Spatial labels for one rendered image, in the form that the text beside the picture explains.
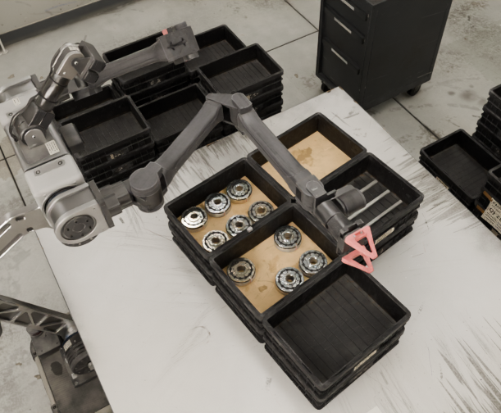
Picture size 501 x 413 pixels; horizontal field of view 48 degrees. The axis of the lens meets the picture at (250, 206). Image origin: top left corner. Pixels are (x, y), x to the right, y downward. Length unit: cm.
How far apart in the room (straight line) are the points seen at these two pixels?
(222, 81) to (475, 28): 216
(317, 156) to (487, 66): 220
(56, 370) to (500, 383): 179
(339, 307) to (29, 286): 182
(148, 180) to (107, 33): 323
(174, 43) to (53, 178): 53
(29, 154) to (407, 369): 141
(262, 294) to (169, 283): 41
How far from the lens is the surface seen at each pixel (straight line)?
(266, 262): 210
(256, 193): 229
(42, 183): 154
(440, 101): 402
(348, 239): 135
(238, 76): 332
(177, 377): 208
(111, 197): 151
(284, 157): 154
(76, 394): 266
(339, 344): 197
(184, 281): 224
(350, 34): 338
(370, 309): 204
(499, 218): 293
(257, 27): 451
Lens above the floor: 263
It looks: 53 degrees down
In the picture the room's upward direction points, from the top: 4 degrees counter-clockwise
